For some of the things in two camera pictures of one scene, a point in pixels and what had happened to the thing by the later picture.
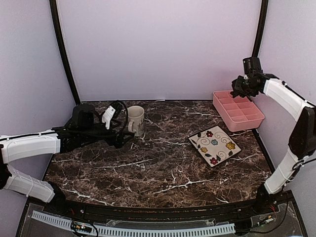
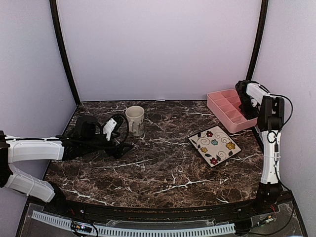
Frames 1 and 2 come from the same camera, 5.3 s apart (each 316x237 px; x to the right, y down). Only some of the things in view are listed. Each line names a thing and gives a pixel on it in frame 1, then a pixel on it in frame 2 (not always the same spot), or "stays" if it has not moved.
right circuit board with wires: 273,217 stays
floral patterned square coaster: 215,145 stays
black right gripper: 237,86 → 251,114
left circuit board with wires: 81,228 stays
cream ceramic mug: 136,121 stays
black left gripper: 118,143 → 118,153
